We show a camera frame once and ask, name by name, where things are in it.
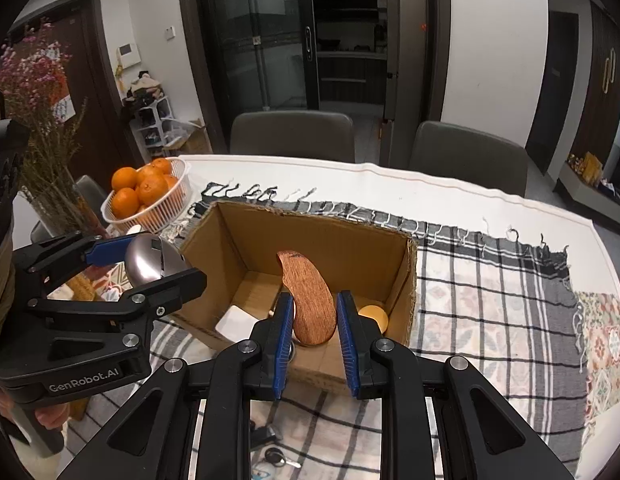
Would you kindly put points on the dark brown door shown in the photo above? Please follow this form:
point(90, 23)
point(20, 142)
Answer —
point(95, 60)

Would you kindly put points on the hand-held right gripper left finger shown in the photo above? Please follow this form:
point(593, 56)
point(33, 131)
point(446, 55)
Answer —
point(282, 345)

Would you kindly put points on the brown cardboard box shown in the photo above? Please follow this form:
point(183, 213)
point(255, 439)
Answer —
point(310, 230)

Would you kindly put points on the white plastic basket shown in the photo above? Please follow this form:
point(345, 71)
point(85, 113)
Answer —
point(177, 200)

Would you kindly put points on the grey refrigerator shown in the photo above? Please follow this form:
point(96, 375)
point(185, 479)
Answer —
point(410, 60)

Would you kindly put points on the grey dining chair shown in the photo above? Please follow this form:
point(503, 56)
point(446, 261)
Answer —
point(290, 135)
point(465, 160)
point(92, 190)

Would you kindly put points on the sliding glass door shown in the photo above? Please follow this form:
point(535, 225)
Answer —
point(255, 35)

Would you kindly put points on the wicker tissue box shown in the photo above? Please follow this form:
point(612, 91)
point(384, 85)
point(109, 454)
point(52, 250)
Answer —
point(82, 285)

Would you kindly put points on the glass vase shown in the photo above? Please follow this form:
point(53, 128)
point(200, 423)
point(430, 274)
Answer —
point(65, 220)

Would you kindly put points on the curved wooden comb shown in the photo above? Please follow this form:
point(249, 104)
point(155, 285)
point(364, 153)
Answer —
point(310, 300)

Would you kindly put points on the dark hallway door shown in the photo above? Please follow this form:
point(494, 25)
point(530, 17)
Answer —
point(552, 90)

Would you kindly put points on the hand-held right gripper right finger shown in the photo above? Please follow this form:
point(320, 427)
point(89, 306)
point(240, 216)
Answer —
point(347, 345)

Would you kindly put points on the black and white checked cloth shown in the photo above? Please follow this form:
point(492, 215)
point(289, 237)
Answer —
point(465, 310)

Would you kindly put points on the colourful patterned cloth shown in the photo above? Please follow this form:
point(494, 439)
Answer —
point(605, 340)

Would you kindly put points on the silver computer mouse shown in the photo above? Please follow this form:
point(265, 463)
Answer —
point(150, 257)

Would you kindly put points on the white wall intercom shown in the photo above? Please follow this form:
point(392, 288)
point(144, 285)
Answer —
point(128, 55)

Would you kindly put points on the person's left hand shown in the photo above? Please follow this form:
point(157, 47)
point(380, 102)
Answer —
point(50, 417)

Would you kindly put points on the dried purple flower bouquet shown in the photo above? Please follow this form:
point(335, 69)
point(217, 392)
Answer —
point(35, 75)

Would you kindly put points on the cardboard carton on floor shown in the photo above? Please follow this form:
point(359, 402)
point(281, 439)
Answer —
point(192, 140)

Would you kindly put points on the pile of oranges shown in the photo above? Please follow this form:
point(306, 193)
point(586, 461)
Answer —
point(152, 190)

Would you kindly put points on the white shoe rack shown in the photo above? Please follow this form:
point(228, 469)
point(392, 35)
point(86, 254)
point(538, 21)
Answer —
point(155, 130)

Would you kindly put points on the white square charger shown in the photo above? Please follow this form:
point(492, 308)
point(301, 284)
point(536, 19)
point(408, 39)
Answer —
point(235, 322)

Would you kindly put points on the red and white wall calendar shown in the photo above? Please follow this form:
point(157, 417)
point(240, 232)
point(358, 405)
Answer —
point(64, 102)

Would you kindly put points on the cream jar with yellow lid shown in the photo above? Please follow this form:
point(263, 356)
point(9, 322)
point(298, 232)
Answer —
point(374, 316)

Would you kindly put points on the dark wooden cabinet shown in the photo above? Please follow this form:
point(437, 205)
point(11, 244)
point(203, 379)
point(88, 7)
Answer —
point(595, 120)

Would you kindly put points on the grey television cabinet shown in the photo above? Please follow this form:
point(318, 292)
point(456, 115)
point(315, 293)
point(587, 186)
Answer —
point(585, 200)

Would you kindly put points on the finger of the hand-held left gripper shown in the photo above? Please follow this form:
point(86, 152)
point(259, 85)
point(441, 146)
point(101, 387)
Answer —
point(110, 252)
point(165, 290)

